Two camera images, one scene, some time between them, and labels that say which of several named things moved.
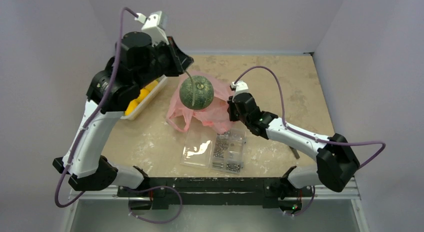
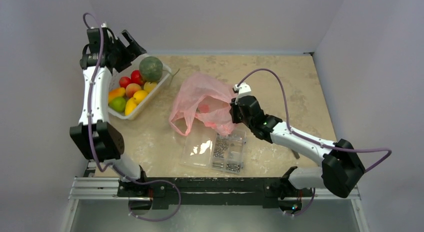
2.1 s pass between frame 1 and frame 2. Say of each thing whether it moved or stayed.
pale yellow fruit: stayed
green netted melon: moved
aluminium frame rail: stayed
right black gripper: stayed
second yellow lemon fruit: stayed
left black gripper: moved
